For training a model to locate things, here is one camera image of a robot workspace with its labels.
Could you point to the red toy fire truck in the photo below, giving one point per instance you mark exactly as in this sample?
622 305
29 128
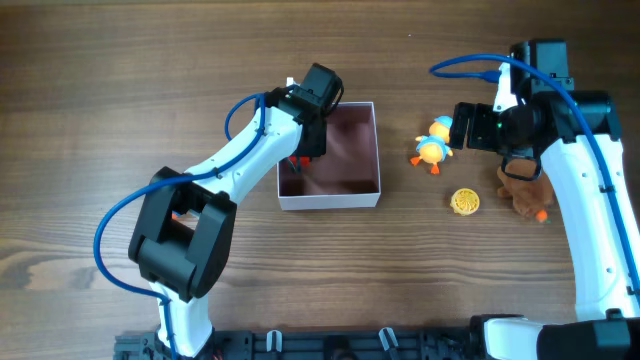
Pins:
297 164

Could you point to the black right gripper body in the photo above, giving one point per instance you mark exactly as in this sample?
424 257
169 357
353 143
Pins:
463 125

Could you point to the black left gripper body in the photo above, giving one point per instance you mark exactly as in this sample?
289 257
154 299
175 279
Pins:
315 147

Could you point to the yellow toy duck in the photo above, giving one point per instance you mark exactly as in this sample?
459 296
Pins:
434 148

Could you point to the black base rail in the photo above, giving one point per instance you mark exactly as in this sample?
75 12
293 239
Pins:
383 344

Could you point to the white cardboard box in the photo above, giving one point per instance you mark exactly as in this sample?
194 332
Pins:
347 175

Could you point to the yellow round toy disc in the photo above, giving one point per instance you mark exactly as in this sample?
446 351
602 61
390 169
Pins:
465 202

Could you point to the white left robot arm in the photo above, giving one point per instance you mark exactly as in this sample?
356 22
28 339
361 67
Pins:
182 238

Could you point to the brown plush toy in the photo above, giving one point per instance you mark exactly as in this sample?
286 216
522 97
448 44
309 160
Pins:
529 198

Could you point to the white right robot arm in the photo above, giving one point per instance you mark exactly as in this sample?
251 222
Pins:
574 138

